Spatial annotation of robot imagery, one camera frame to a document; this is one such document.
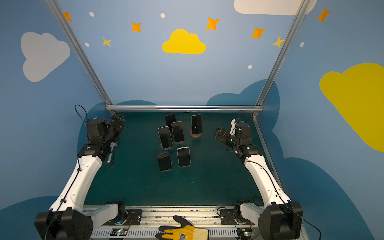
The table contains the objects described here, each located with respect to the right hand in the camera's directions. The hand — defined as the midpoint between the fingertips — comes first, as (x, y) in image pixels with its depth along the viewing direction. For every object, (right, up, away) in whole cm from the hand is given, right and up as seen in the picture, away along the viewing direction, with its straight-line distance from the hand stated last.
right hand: (221, 132), depth 81 cm
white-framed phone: (-21, -14, +4) cm, 25 cm away
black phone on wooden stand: (-13, +6, +18) cm, 23 cm away
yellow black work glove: (-19, -46, -12) cm, 51 cm away
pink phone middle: (-25, -1, +18) cm, 31 cm away
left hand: (-52, +6, -4) cm, 52 cm away
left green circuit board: (-51, -48, -10) cm, 71 cm away
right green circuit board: (+10, -49, -9) cm, 51 cm away
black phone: (-31, -18, +3) cm, 36 cm away
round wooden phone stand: (-14, -3, +27) cm, 30 cm away
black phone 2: (-31, +8, +18) cm, 37 cm away
